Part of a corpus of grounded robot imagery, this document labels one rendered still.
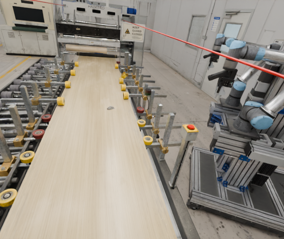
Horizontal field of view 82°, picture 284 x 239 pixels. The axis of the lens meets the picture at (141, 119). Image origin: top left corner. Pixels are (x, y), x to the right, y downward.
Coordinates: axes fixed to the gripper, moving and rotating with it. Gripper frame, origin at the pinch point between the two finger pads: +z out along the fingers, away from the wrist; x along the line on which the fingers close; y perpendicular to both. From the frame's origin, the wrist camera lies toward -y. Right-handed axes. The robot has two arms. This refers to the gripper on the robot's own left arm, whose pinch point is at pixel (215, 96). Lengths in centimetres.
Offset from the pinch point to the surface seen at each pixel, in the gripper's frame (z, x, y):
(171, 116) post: 17.1, -12.4, -25.2
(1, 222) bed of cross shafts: 61, -91, -99
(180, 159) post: 33, -36, -13
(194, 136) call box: 13.1, -35.9, -10.3
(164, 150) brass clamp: 47, -15, -24
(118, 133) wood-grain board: 42, -16, -64
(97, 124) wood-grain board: 42, -12, -85
